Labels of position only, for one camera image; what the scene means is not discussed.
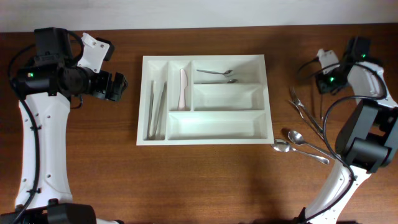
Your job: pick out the large steel spoon upper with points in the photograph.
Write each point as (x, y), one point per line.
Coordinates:
(298, 139)

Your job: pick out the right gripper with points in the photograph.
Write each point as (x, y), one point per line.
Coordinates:
(323, 84)

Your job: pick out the large steel spoon lower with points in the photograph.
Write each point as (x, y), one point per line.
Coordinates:
(281, 145)

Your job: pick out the long steel tongs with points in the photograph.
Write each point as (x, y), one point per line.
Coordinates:
(157, 92)

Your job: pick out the large steel spoon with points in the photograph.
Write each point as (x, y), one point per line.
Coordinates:
(298, 139)
(281, 145)

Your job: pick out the small steel teaspoon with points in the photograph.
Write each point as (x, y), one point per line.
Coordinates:
(223, 82)
(226, 73)

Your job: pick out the pink plastic knife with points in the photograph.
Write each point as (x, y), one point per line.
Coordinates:
(183, 85)

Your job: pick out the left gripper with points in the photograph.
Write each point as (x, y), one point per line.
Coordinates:
(104, 91)

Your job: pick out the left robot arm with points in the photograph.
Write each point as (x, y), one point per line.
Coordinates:
(65, 65)

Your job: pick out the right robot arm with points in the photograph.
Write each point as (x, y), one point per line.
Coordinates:
(367, 141)

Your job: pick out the white plastic cutlery tray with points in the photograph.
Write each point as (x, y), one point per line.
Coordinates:
(237, 113)

